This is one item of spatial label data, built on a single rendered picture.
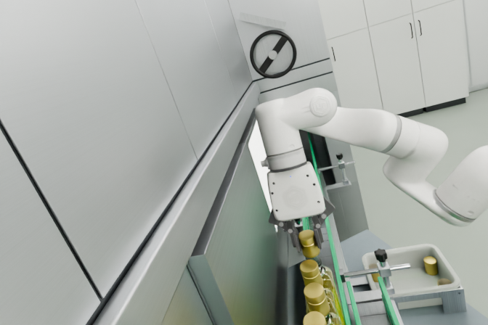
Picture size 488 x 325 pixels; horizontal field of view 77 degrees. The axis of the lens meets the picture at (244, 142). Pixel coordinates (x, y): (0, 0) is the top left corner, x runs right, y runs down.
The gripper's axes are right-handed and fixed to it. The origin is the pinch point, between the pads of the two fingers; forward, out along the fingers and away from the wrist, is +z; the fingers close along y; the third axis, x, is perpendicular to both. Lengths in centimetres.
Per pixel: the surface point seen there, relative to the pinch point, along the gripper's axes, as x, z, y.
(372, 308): 15.7, 26.6, 9.6
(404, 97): 382, -12, 131
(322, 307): -11.7, 7.2, 0.7
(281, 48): 80, -56, 2
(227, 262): -14.2, -3.9, -12.3
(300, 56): 86, -51, 9
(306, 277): -6.4, 4.6, -1.2
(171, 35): -3.4, -46.1, -15.3
